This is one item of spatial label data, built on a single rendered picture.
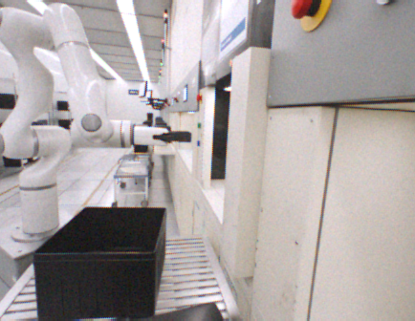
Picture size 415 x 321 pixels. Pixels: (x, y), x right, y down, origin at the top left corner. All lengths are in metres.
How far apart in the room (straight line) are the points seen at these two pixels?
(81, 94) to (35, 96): 0.37
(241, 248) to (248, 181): 0.17
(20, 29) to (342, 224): 1.00
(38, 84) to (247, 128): 0.76
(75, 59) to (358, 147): 0.73
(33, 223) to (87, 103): 0.62
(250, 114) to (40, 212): 0.90
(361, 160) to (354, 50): 0.18
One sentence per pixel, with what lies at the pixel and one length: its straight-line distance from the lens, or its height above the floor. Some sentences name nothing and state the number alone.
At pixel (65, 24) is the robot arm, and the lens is 0.87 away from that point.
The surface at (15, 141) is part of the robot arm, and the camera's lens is 1.05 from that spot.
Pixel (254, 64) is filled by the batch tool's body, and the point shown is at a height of 1.37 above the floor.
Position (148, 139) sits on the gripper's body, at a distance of 0.70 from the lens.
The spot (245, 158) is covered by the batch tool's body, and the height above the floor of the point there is 1.17.
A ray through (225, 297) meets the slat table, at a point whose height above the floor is 0.76.
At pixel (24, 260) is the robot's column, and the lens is 1.10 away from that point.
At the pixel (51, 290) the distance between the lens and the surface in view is 0.73.
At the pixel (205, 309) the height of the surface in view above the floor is 0.86.
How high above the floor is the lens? 1.26
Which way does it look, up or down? 10 degrees down
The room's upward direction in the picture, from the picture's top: 3 degrees clockwise
